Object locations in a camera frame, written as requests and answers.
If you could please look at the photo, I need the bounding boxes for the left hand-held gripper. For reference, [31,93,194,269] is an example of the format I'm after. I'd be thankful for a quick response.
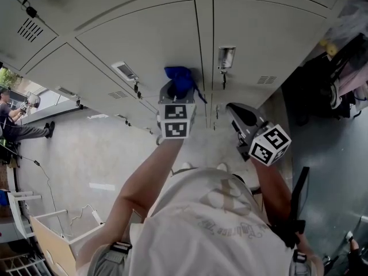
[156,79,198,140]

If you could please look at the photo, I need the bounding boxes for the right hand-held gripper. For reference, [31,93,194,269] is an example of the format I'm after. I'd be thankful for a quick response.
[226,102,292,166]

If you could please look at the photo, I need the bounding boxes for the blue cleaning cloth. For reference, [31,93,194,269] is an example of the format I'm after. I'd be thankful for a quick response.
[163,66,208,105]

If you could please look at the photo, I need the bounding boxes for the grey metal locker door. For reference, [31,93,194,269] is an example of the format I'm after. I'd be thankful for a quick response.
[74,0,209,117]

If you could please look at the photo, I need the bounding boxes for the grey metal locker cabinet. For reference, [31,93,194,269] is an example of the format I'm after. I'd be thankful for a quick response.
[0,0,354,139]

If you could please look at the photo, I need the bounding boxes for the person's left forearm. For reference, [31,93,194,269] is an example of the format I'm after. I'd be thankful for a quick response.
[76,138,185,270]

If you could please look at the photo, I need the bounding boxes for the person's right forearm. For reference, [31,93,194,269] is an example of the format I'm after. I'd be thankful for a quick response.
[252,159,324,276]

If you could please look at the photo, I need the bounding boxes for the black bag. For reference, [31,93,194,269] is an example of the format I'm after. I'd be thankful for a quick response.
[281,67,354,126]

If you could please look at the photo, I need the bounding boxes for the black flat screen device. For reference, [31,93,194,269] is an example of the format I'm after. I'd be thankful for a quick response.
[270,166,311,248]

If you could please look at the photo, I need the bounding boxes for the small yellow item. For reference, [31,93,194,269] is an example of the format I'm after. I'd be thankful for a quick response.
[319,39,339,57]

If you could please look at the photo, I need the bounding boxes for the black clothes rack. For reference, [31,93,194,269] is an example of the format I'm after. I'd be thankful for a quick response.
[327,33,368,112]

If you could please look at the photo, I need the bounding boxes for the grey window sill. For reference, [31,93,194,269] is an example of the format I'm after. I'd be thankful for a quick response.
[20,93,127,126]

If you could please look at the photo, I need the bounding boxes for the person's white printed t-shirt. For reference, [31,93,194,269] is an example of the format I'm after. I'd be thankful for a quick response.
[131,167,294,276]

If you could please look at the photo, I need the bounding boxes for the white power strip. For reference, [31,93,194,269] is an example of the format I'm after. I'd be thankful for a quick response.
[68,204,106,238]

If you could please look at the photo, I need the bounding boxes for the set of black locker keys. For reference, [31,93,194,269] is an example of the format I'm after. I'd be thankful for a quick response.
[21,0,228,135]

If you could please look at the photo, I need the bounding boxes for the black office chair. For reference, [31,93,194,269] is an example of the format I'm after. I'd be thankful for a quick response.
[0,138,22,169]

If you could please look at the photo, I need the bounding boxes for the light wooden furniture panel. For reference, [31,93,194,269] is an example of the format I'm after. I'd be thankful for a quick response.
[28,208,106,276]

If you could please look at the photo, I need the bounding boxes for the set of chrome recessed handles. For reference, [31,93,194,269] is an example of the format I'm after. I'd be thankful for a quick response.
[8,0,237,132]

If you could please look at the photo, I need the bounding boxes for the wire mesh cup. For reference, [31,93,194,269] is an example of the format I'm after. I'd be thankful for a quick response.
[26,92,41,109]

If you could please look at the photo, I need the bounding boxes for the grey harness strap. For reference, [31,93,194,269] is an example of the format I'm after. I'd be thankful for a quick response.
[290,248,313,276]
[87,240,135,276]

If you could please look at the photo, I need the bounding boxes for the black floor cable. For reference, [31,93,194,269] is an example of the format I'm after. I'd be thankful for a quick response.
[17,154,66,238]

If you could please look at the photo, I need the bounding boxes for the white metal chair frame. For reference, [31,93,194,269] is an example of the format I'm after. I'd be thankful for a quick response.
[7,190,43,239]

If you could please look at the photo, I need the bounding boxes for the white wire rack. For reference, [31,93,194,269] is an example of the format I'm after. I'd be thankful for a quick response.
[0,253,47,276]

